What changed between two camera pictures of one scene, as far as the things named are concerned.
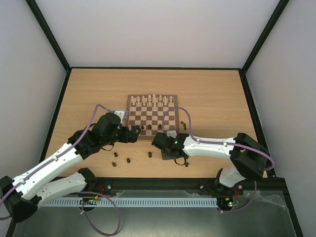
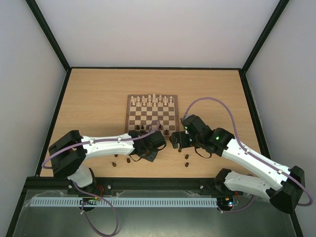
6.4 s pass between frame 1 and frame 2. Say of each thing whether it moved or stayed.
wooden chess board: stayed
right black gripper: moved
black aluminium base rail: stayed
